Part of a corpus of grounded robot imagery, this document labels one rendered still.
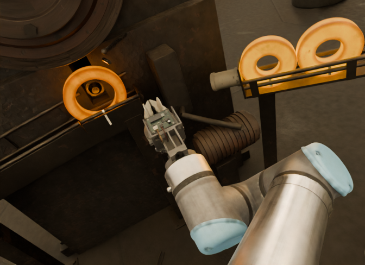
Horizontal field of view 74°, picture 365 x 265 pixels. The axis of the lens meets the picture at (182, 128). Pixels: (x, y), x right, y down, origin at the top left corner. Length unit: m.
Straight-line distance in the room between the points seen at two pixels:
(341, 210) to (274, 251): 0.99
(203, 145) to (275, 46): 0.36
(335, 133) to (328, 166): 1.15
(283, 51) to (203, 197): 0.47
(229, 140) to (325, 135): 0.82
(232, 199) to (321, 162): 0.16
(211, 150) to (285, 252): 0.54
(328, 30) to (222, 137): 0.41
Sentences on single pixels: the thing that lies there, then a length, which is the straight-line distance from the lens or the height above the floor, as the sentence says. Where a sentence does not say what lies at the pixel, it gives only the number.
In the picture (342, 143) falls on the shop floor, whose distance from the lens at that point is 1.51.
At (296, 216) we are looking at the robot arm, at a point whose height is 0.78.
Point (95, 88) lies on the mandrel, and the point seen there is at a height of 0.74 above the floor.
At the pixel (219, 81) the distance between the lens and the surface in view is 0.77.
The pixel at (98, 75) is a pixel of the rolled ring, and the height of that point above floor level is 0.81.
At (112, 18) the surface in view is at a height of 0.94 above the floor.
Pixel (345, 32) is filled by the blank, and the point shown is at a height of 0.77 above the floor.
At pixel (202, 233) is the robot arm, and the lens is 0.43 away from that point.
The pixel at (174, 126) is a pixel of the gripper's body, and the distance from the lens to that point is 0.49.
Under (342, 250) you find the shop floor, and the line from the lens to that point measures 1.19.
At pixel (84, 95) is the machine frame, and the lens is 0.86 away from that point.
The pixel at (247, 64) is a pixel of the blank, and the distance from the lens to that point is 0.75.
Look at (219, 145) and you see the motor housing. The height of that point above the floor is 0.51.
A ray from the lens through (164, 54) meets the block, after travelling 0.75.
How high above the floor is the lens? 1.08
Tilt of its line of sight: 39 degrees down
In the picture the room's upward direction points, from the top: 20 degrees counter-clockwise
